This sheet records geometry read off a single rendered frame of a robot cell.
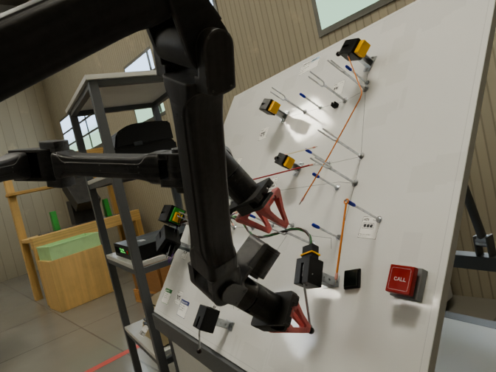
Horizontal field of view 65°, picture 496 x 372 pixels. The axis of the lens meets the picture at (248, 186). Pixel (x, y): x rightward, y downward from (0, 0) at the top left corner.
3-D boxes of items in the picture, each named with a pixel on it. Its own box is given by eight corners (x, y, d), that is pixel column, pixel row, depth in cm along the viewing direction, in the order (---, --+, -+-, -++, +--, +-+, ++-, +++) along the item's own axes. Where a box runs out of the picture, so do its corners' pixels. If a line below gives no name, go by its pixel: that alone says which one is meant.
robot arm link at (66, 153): (40, 188, 93) (30, 142, 90) (61, 182, 98) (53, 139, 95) (188, 199, 73) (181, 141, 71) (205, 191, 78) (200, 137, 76)
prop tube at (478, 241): (488, 249, 100) (449, 142, 94) (477, 249, 103) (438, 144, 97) (493, 243, 102) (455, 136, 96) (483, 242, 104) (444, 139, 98)
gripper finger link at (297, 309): (297, 314, 82) (264, 294, 79) (321, 312, 77) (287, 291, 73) (288, 346, 79) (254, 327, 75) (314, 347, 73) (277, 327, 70)
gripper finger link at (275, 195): (279, 219, 84) (250, 188, 82) (302, 212, 79) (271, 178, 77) (264, 242, 80) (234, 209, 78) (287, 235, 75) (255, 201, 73)
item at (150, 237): (135, 263, 165) (131, 248, 165) (115, 256, 195) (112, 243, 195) (203, 240, 182) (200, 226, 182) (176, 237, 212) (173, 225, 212)
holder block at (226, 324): (215, 356, 110) (184, 348, 105) (229, 312, 113) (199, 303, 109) (222, 361, 106) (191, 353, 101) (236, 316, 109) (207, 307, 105)
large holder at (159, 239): (193, 224, 160) (162, 212, 154) (199, 251, 145) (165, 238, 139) (185, 237, 162) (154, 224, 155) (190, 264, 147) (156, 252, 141)
